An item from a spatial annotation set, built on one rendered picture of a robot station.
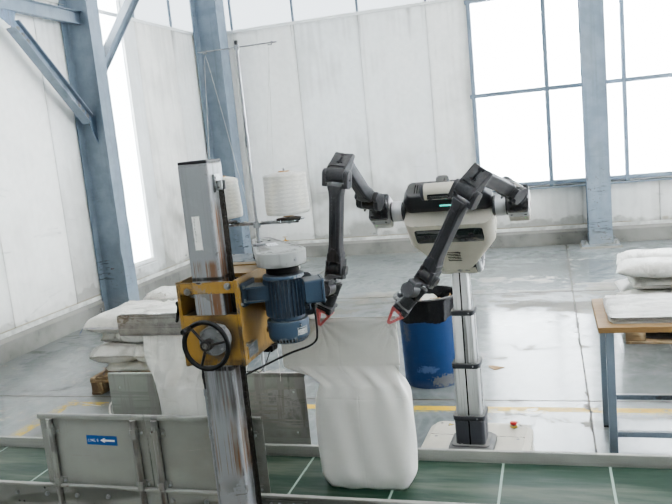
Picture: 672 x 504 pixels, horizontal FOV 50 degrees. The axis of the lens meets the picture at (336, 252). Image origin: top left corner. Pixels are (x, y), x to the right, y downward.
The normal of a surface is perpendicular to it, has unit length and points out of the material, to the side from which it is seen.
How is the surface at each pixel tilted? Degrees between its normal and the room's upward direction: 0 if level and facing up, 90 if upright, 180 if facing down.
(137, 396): 90
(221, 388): 90
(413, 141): 90
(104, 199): 90
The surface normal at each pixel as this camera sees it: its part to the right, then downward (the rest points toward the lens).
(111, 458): -0.28, 0.18
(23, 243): 0.96, -0.05
